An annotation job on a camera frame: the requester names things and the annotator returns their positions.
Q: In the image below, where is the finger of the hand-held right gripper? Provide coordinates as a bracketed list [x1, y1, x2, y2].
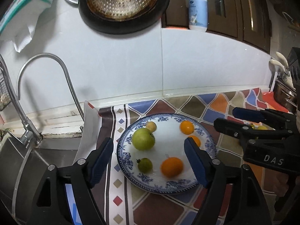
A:
[233, 107, 297, 129]
[214, 118, 294, 146]

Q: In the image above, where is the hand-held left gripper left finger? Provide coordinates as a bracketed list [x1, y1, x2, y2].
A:
[27, 137, 114, 225]

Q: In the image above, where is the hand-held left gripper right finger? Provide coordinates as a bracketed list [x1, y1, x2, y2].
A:
[183, 136, 272, 225]

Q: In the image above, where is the orange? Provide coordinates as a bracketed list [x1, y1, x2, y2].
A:
[187, 135, 201, 147]
[180, 120, 195, 135]
[160, 157, 184, 178]

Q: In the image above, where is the blue-rimmed white plate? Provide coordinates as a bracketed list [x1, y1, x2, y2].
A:
[116, 114, 216, 195]

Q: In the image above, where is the small green fruit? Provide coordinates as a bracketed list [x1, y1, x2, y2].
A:
[136, 158, 153, 174]

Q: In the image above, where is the green apple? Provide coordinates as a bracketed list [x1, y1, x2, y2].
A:
[132, 128, 155, 151]

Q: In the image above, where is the colourful checked tablecloth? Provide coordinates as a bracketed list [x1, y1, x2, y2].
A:
[66, 88, 291, 225]

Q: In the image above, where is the steel pot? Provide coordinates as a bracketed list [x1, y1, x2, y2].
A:
[273, 80, 299, 113]

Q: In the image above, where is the steel sink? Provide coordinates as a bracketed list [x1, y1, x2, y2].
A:
[0, 131, 83, 225]

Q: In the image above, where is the black ribbed object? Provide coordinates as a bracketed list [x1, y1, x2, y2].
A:
[287, 47, 300, 86]

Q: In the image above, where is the chrome pull-down faucet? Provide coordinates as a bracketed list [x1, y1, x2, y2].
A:
[0, 54, 44, 146]

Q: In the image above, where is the thin gooseneck faucet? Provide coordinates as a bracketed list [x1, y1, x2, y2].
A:
[17, 53, 85, 132]

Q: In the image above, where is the blue white pump bottle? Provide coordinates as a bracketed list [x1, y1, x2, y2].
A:
[188, 0, 208, 32]

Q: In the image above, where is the black frying pan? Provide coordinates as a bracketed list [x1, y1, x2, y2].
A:
[78, 0, 171, 35]

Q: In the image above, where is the white plastic bag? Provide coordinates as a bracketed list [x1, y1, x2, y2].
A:
[0, 3, 51, 52]

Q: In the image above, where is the brass colander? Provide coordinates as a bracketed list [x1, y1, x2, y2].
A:
[86, 0, 161, 20]

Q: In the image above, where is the white-handled pan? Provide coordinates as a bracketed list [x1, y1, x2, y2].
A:
[269, 59, 294, 80]
[275, 52, 290, 67]

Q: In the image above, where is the black wire basket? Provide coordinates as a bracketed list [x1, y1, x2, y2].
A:
[0, 75, 12, 112]

